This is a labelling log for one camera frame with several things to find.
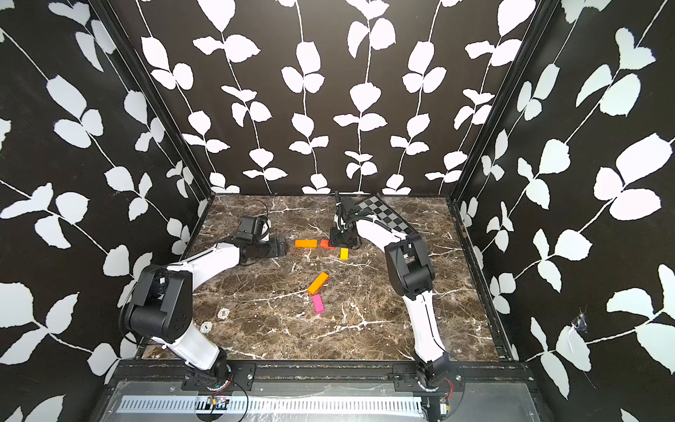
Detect orange block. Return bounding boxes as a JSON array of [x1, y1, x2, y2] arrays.
[[295, 239, 319, 249], [307, 272, 329, 295]]

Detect red-orange small block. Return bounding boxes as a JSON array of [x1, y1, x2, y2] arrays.
[[320, 239, 335, 250]]

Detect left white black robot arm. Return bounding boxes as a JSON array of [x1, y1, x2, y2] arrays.
[[119, 237, 288, 371]]

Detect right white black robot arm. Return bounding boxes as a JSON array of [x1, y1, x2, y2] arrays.
[[330, 216, 453, 390]]

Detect black white checkerboard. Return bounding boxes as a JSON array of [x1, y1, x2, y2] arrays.
[[358, 195, 417, 236]]

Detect pink block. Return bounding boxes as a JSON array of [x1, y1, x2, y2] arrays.
[[311, 294, 325, 314]]

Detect white round table sticker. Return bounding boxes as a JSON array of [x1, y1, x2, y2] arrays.
[[217, 308, 230, 320]]

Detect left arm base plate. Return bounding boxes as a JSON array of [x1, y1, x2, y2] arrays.
[[181, 360, 256, 394]]

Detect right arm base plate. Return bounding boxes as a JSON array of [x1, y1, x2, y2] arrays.
[[388, 362, 465, 396]]

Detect white perforated cable strip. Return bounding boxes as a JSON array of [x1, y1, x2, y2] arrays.
[[112, 395, 424, 417]]

